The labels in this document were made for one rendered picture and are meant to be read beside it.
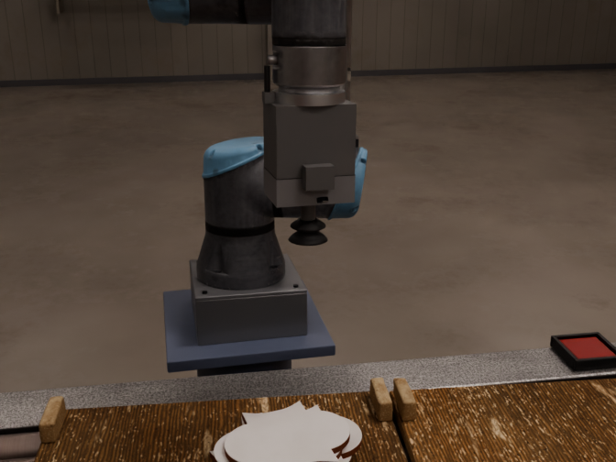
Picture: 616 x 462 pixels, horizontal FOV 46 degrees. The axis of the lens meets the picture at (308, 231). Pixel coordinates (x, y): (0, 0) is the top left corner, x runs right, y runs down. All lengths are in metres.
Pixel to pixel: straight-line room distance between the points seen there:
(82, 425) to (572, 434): 0.57
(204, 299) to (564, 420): 0.56
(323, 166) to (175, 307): 0.66
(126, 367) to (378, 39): 8.15
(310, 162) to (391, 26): 9.81
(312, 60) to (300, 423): 0.39
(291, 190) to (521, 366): 0.49
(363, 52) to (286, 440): 9.77
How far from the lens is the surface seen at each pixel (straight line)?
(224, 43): 10.07
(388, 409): 0.89
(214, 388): 1.01
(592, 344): 1.15
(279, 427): 0.82
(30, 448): 0.95
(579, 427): 0.94
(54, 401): 0.93
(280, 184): 0.74
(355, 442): 0.82
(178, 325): 1.27
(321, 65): 0.72
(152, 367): 2.91
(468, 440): 0.89
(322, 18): 0.72
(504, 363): 1.09
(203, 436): 0.88
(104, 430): 0.92
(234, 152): 1.14
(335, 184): 0.75
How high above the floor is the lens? 1.45
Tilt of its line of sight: 20 degrees down
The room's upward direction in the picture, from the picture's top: straight up
